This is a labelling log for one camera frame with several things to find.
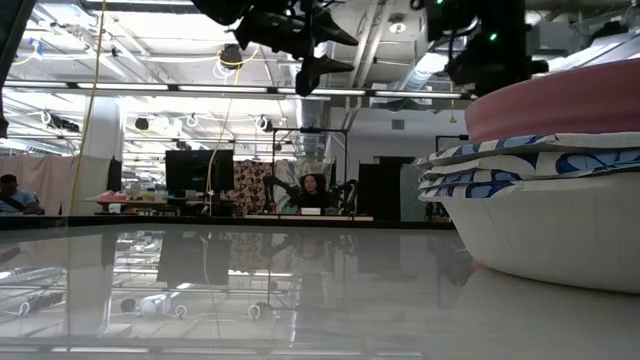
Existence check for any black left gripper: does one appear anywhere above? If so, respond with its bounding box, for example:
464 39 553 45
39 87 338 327
234 9 360 76

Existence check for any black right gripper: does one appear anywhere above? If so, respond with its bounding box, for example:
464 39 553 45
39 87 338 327
446 29 550 99

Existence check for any pink plastic bowl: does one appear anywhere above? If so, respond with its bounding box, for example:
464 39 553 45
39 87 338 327
463 58 640 145

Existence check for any long light strip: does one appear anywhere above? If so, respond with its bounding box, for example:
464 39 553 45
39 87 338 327
0 81 474 101

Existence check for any black cabinet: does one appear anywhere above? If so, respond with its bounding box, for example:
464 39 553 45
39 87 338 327
357 155 416 221

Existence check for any person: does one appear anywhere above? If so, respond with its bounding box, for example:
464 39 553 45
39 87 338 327
0 173 46 216
297 173 332 209

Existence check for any floral patterned cloth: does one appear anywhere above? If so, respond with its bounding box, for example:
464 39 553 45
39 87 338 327
227 159 275 216

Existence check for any large black monitor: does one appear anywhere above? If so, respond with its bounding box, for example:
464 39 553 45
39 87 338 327
164 148 235 199

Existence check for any white column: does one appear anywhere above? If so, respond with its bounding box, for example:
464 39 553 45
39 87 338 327
82 97 126 160

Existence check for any cluttered wooden desk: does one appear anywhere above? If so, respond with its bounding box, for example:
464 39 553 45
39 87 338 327
82 189 211 217

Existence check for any small black monitor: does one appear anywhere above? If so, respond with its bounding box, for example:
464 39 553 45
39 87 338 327
106 157 124 194

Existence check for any white cloth curtain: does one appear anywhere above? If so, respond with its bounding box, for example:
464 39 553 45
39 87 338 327
62 154 112 216

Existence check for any pink cloth curtain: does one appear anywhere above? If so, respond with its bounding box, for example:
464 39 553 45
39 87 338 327
0 154 71 216

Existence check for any silver ribbed air duct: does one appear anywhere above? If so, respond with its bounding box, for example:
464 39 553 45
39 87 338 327
287 92 337 161
397 49 454 94

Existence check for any black rig frame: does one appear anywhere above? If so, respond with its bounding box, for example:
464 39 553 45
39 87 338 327
434 133 471 151
271 127 350 216

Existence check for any black ceiling cord reel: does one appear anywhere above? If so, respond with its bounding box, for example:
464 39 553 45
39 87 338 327
219 43 245 70

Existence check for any black aluminium table frame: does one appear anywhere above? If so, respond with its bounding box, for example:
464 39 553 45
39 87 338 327
0 214 456 231

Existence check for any yellow cable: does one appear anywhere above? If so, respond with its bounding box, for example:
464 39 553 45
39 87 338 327
67 0 109 216

